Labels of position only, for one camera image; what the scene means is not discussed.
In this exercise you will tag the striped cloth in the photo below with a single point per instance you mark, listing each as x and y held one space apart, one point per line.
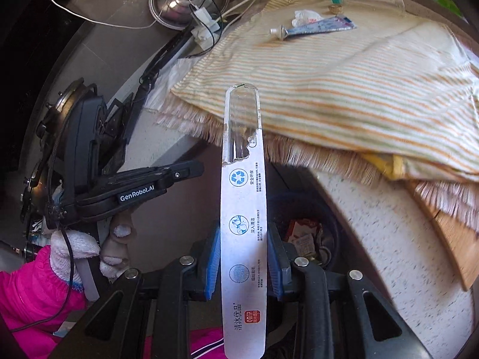
355 93

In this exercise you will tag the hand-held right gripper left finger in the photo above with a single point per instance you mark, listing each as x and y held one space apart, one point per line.
212 265

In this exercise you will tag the steel pot lid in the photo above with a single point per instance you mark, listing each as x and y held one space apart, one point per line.
176 5

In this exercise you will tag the crumpled white wrapper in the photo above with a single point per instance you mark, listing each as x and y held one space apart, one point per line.
305 17

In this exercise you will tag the dark trash bin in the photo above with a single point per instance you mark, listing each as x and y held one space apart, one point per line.
280 209

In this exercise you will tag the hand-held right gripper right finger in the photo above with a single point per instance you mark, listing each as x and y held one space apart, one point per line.
275 265

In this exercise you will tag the white tissue paper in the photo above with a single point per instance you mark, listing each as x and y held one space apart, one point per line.
168 82

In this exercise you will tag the wooden board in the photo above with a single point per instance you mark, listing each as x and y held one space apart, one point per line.
452 239

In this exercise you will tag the pink jacket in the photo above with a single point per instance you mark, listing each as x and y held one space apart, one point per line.
202 344

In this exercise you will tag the brown cork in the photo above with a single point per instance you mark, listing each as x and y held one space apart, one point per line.
333 8

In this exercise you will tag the person's left forearm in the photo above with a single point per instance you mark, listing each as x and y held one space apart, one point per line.
30 299

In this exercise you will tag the person's left hand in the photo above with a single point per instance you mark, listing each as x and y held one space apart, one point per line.
82 248

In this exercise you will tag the yellow cloth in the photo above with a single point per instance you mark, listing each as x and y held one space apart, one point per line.
389 166

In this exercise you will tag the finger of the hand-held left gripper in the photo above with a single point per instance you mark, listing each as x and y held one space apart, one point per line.
168 174
104 205

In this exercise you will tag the white power strip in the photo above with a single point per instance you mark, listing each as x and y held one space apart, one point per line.
205 33

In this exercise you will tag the toothbrush package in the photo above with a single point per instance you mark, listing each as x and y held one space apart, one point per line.
243 213

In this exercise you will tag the toothpaste tube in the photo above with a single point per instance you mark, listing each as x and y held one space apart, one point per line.
318 26

